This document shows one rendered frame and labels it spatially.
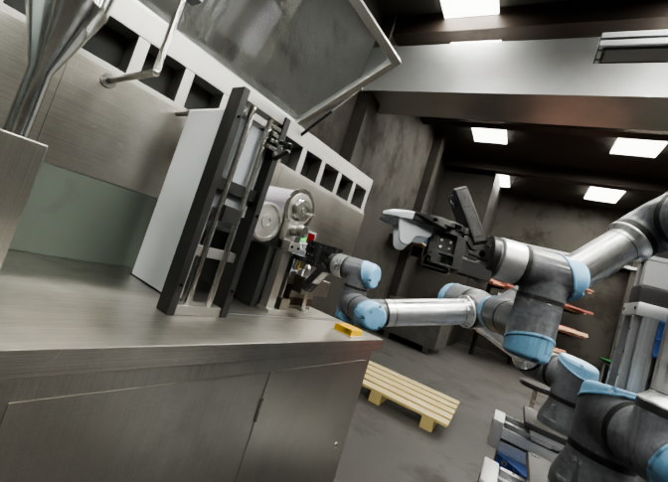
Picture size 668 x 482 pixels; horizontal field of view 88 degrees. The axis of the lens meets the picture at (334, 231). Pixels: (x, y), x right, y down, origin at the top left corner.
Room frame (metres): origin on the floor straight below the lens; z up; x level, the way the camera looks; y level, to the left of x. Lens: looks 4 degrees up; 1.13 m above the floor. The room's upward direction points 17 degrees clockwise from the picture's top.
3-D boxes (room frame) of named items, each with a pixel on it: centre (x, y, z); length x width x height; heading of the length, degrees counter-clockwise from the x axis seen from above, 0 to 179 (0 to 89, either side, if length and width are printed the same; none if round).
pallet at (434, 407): (3.53, -0.99, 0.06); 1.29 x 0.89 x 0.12; 59
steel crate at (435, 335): (6.70, -2.05, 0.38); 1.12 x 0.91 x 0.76; 60
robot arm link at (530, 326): (0.63, -0.39, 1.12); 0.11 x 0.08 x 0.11; 176
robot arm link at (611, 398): (0.72, -0.66, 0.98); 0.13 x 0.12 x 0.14; 176
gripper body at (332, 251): (1.17, 0.01, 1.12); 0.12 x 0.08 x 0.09; 53
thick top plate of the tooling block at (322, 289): (1.43, 0.16, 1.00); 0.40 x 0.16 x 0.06; 53
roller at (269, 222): (1.17, 0.31, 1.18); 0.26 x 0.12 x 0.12; 53
